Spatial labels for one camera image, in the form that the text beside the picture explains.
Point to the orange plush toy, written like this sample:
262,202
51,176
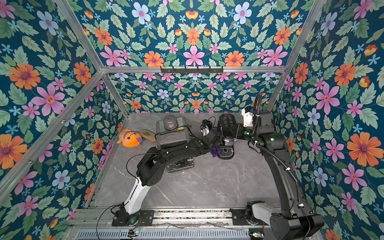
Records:
130,139

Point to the black capsule coffee machine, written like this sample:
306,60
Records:
227,126

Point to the silver espresso coffee machine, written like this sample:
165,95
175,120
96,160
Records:
174,131

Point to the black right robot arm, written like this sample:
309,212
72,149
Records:
279,174

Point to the black hook rail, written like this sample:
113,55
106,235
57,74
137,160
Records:
191,70

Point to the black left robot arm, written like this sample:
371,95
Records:
150,171

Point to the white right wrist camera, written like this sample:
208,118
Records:
248,116

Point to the purple microfiber cloth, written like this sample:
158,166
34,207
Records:
215,151

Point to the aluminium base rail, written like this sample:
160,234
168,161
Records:
257,221

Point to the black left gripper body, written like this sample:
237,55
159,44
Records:
216,143

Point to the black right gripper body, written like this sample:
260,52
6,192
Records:
237,130

